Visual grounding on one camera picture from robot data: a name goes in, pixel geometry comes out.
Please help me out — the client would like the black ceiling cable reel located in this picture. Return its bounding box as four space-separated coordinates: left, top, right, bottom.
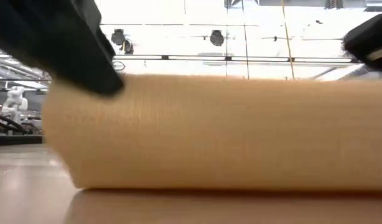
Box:
111 28 135 55
209 29 225 47

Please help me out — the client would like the white robot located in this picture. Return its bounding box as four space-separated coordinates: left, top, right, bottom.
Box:
1 86 29 125

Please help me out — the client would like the black curved tube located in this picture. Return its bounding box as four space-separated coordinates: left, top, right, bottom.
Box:
0 114 27 135

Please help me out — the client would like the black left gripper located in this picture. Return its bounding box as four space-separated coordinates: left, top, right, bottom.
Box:
0 0 126 96

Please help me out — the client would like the yellow hanging cable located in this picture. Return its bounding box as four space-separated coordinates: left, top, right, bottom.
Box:
281 0 296 80

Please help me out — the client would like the orange waffle weave towel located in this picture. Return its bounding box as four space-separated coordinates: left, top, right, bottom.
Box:
41 73 382 191

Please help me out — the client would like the black aluminium table frame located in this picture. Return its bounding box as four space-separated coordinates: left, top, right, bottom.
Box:
0 134 44 146

